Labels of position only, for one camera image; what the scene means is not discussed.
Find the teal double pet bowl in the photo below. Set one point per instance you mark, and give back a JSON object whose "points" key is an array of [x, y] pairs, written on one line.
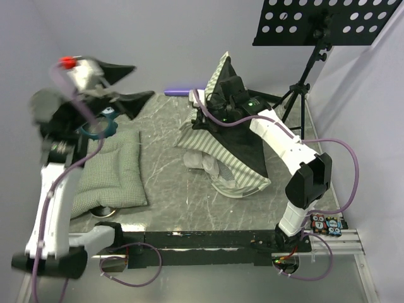
{"points": [[105, 124]]}

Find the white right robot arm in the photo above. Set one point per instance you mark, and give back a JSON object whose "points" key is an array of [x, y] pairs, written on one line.
{"points": [[193, 183]]}

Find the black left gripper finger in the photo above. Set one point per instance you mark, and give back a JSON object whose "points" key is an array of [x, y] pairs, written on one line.
{"points": [[131, 104], [112, 73]]}

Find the black music stand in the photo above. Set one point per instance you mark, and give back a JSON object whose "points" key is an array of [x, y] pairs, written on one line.
{"points": [[321, 25]]}

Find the round metal lid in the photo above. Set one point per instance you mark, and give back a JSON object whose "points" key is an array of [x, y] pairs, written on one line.
{"points": [[102, 212]]}

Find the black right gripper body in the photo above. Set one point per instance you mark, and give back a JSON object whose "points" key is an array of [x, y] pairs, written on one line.
{"points": [[221, 112]]}

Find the green checkered pet cushion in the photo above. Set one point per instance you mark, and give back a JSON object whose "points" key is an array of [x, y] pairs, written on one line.
{"points": [[112, 177]]}

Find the purple toy microphone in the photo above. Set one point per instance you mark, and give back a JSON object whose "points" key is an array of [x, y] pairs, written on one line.
{"points": [[176, 93]]}

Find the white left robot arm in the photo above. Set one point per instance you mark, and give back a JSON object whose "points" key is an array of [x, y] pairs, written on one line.
{"points": [[74, 120]]}

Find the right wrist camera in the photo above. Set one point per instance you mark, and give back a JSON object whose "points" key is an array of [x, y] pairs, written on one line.
{"points": [[201, 96]]}

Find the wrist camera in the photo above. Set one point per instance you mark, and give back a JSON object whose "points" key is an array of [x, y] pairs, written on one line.
{"points": [[201, 96], [83, 71]]}

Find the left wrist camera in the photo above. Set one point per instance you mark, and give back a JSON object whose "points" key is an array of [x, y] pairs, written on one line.
{"points": [[83, 71]]}

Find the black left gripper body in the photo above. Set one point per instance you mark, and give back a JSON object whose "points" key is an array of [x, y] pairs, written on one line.
{"points": [[94, 100]]}

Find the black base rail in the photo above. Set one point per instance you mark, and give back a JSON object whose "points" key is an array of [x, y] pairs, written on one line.
{"points": [[191, 248]]}

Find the green striped pet tent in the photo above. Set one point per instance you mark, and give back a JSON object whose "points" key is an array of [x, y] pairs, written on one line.
{"points": [[227, 148]]}

